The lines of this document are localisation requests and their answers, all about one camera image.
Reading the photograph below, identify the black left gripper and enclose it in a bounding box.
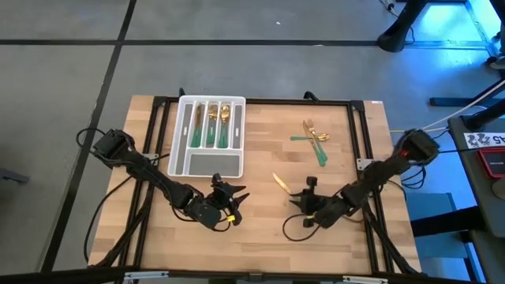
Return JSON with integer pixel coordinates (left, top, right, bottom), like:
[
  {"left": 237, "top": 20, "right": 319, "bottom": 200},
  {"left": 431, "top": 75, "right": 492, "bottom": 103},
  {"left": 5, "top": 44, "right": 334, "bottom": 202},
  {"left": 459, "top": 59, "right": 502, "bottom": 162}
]
[{"left": 185, "top": 173, "right": 251, "bottom": 230}]

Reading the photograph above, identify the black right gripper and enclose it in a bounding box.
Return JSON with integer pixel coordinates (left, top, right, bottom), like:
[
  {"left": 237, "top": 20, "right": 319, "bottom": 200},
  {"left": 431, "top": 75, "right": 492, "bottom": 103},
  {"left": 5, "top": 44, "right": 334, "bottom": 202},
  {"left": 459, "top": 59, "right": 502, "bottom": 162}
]
[{"left": 289, "top": 176, "right": 352, "bottom": 229}]

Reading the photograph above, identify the gold spoon green handle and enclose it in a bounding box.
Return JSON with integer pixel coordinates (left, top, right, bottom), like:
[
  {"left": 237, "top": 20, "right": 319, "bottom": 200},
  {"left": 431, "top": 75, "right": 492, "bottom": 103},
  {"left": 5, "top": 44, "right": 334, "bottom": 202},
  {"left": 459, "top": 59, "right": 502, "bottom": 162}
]
[
  {"left": 290, "top": 133, "right": 331, "bottom": 142},
  {"left": 219, "top": 103, "right": 231, "bottom": 150}
]

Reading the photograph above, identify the gold fork green handle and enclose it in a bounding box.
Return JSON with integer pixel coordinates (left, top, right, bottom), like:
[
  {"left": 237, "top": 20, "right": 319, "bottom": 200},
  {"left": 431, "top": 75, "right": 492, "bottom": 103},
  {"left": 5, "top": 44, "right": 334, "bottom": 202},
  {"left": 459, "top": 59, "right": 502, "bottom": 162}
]
[
  {"left": 206, "top": 103, "right": 219, "bottom": 149},
  {"left": 306, "top": 118, "right": 328, "bottom": 163}
]

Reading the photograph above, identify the white cutlery tray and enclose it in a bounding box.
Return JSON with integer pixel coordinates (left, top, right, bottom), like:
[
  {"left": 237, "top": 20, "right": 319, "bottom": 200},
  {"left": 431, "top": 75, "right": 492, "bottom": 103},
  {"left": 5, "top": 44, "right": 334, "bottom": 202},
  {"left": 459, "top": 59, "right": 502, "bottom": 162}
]
[{"left": 166, "top": 95, "right": 247, "bottom": 179}]

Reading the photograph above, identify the black bar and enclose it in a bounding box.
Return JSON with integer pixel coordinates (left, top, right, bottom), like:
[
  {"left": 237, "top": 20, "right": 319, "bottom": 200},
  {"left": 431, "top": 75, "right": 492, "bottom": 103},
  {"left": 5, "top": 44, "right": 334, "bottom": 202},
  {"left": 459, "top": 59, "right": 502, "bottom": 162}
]
[{"left": 410, "top": 205, "right": 487, "bottom": 237}]

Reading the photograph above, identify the dark grey side table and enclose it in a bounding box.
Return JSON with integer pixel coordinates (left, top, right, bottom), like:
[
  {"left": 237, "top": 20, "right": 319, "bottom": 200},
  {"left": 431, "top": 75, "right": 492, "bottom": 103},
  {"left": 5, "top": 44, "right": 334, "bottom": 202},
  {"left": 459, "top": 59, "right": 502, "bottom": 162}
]
[{"left": 447, "top": 115, "right": 505, "bottom": 284}]

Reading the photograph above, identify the black stand leg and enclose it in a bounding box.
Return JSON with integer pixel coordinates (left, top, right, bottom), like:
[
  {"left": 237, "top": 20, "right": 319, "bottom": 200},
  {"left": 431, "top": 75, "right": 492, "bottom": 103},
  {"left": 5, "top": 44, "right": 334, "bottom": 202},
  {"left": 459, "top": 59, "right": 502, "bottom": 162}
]
[{"left": 428, "top": 77, "right": 505, "bottom": 108}]

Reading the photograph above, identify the black stand base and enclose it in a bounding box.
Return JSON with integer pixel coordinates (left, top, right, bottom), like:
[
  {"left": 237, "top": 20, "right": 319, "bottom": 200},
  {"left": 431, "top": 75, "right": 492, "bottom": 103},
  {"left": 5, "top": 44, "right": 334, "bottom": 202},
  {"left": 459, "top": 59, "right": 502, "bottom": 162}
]
[{"left": 376, "top": 0, "right": 429, "bottom": 54}]

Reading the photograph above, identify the white printed label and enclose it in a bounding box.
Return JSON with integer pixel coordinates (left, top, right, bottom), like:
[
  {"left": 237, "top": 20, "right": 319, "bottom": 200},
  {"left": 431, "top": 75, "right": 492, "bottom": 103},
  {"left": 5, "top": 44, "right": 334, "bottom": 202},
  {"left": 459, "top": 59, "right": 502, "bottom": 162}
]
[{"left": 463, "top": 132, "right": 505, "bottom": 150}]

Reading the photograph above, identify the black crossbar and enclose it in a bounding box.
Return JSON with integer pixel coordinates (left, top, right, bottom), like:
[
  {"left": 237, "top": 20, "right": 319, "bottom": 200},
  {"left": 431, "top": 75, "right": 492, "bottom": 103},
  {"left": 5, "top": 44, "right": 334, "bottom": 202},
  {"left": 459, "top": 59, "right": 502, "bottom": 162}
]
[{"left": 0, "top": 266, "right": 505, "bottom": 284}]

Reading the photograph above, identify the red framed tablet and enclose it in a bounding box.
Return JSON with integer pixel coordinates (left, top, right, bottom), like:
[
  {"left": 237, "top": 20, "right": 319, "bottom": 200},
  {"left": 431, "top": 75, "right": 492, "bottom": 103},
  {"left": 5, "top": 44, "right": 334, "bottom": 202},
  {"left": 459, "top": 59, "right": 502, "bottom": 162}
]
[{"left": 476, "top": 147, "right": 505, "bottom": 179}]

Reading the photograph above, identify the grey furniture foot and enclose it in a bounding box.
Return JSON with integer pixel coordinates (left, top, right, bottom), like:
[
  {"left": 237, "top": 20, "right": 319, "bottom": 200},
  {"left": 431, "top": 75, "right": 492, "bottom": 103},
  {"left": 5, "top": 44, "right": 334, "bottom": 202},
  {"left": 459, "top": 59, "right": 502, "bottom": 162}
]
[{"left": 0, "top": 167, "right": 31, "bottom": 185}]

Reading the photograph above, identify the person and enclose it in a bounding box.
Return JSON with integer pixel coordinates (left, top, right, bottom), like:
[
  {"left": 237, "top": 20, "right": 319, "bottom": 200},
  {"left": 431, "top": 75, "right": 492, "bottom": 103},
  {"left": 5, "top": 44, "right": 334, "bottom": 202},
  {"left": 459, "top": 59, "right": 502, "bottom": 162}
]
[{"left": 488, "top": 49, "right": 505, "bottom": 71}]

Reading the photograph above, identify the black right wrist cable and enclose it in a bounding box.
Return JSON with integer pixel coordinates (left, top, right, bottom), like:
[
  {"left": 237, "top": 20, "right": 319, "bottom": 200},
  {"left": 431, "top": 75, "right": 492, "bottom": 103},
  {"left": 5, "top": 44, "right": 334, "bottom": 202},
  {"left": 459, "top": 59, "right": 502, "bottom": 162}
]
[{"left": 282, "top": 212, "right": 323, "bottom": 242}]

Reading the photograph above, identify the silver bracket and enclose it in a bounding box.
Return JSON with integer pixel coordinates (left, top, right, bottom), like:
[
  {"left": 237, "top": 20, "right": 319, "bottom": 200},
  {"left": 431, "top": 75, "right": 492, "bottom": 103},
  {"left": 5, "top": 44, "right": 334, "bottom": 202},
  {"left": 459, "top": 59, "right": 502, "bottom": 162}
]
[
  {"left": 342, "top": 275, "right": 390, "bottom": 284},
  {"left": 124, "top": 271, "right": 170, "bottom": 282}
]

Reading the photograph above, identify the black floor cable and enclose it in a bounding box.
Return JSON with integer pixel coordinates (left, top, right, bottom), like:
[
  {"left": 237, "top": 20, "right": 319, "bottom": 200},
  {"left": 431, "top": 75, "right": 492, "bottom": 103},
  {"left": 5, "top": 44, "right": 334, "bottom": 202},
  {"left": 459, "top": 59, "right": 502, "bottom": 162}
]
[{"left": 83, "top": 175, "right": 133, "bottom": 263}]

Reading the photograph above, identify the white cable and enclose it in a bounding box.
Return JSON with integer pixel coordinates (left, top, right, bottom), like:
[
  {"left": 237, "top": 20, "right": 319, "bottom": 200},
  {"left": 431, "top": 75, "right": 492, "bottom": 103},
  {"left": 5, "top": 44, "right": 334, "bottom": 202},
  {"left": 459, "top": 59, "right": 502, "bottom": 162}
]
[{"left": 421, "top": 78, "right": 505, "bottom": 131}]

